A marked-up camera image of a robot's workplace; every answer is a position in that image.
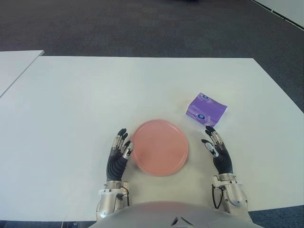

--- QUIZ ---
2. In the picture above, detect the pink round plate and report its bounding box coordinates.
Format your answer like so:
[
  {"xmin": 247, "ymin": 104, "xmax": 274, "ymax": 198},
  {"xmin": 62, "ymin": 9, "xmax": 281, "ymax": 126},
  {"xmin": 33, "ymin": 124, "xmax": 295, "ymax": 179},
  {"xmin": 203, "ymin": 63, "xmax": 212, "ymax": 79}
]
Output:
[{"xmin": 131, "ymin": 120, "xmax": 190, "ymax": 177}]

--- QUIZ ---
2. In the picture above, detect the white platform with black edge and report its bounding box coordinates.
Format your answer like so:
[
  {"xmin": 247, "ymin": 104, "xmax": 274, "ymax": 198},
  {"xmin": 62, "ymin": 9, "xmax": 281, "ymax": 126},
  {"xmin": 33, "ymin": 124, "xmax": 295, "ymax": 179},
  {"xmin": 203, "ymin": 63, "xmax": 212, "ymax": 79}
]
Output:
[{"xmin": 249, "ymin": 0, "xmax": 304, "ymax": 28}]

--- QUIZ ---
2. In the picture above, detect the white side table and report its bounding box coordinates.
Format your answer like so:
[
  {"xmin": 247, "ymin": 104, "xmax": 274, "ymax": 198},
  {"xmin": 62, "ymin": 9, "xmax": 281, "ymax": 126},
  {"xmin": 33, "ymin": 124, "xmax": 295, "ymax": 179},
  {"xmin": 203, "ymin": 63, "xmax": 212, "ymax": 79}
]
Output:
[{"xmin": 0, "ymin": 49, "xmax": 45, "ymax": 98}]

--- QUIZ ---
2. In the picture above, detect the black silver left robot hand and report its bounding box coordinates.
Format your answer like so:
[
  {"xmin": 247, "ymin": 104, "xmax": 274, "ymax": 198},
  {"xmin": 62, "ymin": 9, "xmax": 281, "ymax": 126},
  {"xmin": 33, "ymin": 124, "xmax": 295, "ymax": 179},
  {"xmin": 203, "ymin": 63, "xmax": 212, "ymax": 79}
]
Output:
[{"xmin": 106, "ymin": 128, "xmax": 135, "ymax": 182}]

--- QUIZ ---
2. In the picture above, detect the thin black cable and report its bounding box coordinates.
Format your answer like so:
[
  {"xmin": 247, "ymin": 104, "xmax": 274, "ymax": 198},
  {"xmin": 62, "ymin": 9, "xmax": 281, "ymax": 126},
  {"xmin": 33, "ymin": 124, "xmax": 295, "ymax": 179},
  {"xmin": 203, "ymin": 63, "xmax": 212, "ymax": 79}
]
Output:
[{"xmin": 212, "ymin": 186, "xmax": 225, "ymax": 209}]

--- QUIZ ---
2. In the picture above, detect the grey robot torso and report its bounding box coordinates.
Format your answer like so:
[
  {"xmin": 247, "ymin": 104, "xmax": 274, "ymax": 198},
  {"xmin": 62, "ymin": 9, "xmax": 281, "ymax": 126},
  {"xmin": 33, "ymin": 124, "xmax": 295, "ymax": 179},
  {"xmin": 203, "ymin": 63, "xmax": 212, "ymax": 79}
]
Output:
[{"xmin": 87, "ymin": 200, "xmax": 262, "ymax": 228}]

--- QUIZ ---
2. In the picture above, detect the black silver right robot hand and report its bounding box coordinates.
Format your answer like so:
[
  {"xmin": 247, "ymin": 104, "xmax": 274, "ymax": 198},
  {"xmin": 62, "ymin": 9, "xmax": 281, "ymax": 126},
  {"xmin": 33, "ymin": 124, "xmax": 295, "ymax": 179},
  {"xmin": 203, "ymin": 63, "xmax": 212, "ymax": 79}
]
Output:
[{"xmin": 201, "ymin": 125, "xmax": 235, "ymax": 176}]

